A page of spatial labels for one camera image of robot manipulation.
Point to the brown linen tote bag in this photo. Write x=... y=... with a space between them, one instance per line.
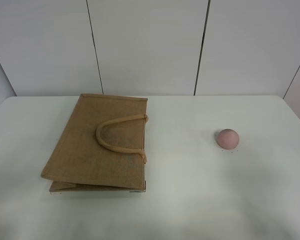
x=102 y=147

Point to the pink peach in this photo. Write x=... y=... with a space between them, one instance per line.
x=228 y=139

